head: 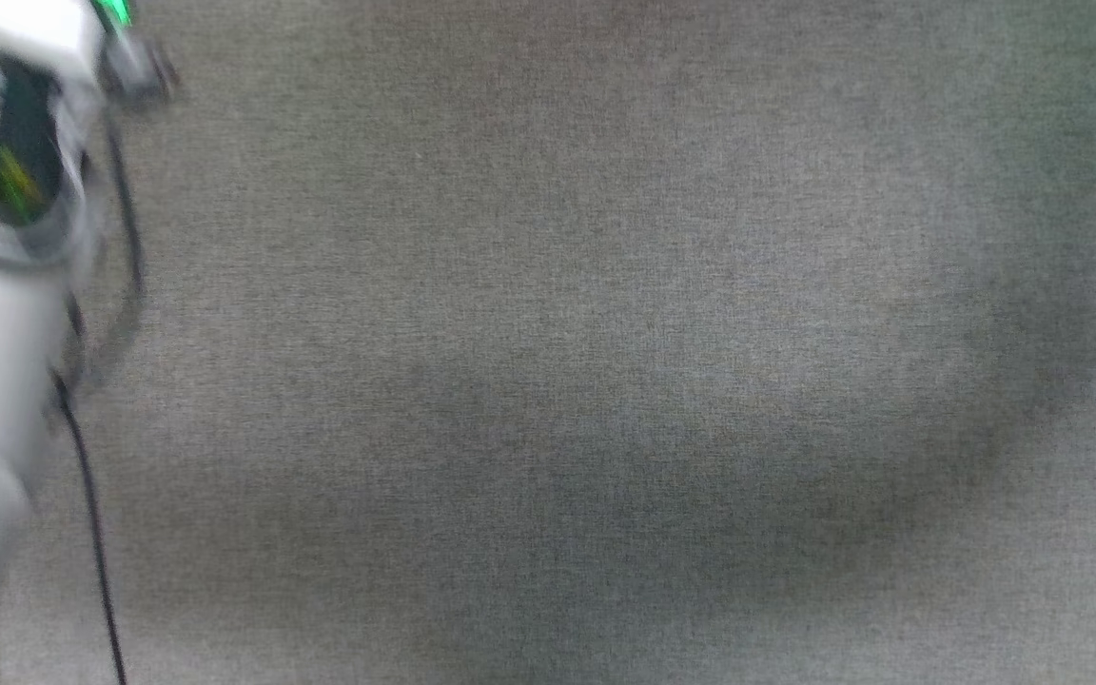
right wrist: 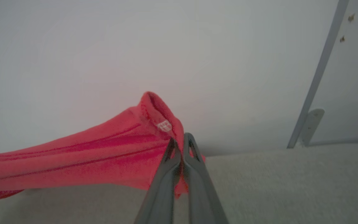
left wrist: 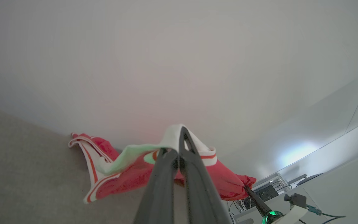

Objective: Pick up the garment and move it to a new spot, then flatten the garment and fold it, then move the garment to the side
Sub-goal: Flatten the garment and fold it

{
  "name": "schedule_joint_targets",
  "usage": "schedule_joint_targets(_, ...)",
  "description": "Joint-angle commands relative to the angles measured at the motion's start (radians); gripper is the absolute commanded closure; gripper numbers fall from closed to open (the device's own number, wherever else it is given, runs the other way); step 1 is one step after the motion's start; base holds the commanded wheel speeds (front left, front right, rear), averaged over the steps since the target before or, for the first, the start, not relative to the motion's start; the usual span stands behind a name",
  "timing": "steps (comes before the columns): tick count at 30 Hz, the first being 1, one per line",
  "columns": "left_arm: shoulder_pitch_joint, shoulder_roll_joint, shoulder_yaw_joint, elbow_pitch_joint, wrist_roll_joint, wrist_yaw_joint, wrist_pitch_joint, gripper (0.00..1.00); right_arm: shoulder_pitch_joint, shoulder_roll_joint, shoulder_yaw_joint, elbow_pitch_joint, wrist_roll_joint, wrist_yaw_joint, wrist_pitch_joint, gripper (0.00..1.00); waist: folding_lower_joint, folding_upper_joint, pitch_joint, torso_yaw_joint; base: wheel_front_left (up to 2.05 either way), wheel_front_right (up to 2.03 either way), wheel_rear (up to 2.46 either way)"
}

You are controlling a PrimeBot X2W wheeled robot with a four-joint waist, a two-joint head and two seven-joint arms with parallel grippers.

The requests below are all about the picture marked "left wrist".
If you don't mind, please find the white power strip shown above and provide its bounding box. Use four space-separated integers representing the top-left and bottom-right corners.
233 211 262 224

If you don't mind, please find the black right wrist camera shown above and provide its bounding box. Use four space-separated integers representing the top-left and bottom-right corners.
284 193 307 209

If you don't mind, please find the red and white garment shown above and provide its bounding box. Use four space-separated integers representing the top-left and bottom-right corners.
68 124 257 204

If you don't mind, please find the black electronics box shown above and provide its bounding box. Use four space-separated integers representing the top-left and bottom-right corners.
244 184 279 209

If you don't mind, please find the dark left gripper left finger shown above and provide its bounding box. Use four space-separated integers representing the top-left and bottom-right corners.
134 148 179 224

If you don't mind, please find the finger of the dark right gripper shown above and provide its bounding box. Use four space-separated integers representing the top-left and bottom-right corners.
244 186 273 217

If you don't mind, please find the teal right camera connector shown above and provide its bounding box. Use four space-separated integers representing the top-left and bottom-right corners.
306 205 322 216

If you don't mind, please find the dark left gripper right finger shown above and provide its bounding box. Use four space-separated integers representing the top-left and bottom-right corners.
178 126 233 224

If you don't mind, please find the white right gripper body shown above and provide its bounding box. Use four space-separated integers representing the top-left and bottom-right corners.
261 205 308 224

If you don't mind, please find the white metal rack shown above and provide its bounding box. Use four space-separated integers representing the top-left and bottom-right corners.
250 173 291 193

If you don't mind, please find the black right camera cable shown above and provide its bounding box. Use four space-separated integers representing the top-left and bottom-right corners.
320 212 347 224

